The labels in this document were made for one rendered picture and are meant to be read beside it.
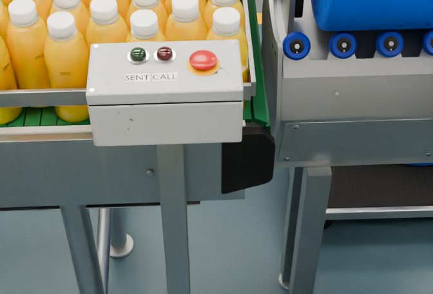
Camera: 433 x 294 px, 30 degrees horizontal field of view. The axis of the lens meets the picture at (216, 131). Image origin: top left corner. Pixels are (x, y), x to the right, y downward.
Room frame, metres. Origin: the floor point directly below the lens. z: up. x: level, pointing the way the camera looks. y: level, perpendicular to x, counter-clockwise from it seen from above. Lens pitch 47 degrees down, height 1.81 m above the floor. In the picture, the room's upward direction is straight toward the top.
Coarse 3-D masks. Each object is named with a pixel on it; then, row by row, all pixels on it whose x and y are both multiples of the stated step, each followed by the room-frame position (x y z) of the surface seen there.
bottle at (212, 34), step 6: (210, 30) 0.91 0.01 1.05; (216, 30) 0.90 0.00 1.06; (240, 30) 0.91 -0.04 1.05; (210, 36) 0.90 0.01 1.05; (216, 36) 0.89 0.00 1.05; (222, 36) 0.89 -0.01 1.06; (228, 36) 0.89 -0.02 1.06; (234, 36) 0.89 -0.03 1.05; (240, 36) 0.90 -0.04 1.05; (240, 42) 0.89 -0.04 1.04; (246, 42) 0.90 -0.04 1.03; (240, 48) 0.89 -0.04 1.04; (246, 48) 0.90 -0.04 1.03; (240, 54) 0.88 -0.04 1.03; (246, 54) 0.89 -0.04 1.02; (246, 60) 0.89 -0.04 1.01; (246, 66) 0.90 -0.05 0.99; (246, 72) 0.90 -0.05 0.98; (246, 78) 0.90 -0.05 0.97; (246, 102) 0.90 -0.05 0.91
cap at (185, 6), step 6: (174, 0) 0.94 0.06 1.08; (180, 0) 0.94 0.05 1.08; (186, 0) 0.94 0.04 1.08; (192, 0) 0.94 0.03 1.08; (174, 6) 0.93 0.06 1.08; (180, 6) 0.93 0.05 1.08; (186, 6) 0.93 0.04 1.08; (192, 6) 0.93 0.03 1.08; (174, 12) 0.93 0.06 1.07; (180, 12) 0.92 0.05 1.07; (186, 12) 0.92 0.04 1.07; (192, 12) 0.92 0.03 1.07; (186, 18) 0.92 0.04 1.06
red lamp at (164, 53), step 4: (160, 48) 0.80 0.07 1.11; (164, 48) 0.80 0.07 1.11; (168, 48) 0.80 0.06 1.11; (160, 52) 0.79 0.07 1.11; (164, 52) 0.79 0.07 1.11; (168, 52) 0.79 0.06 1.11; (172, 52) 0.80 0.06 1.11; (160, 56) 0.79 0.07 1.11; (164, 56) 0.79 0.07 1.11; (168, 56) 0.79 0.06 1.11; (172, 56) 0.79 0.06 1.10; (164, 60) 0.79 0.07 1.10
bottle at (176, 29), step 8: (176, 16) 0.93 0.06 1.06; (200, 16) 0.94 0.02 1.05; (168, 24) 0.93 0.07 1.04; (176, 24) 0.92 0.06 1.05; (184, 24) 0.92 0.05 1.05; (192, 24) 0.92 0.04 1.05; (200, 24) 0.93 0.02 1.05; (168, 32) 0.92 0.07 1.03; (176, 32) 0.92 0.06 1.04; (184, 32) 0.91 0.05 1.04; (192, 32) 0.91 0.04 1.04; (200, 32) 0.92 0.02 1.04; (168, 40) 0.92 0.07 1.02; (176, 40) 0.91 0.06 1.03; (184, 40) 0.91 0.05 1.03; (192, 40) 0.91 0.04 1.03; (200, 40) 0.92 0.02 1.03
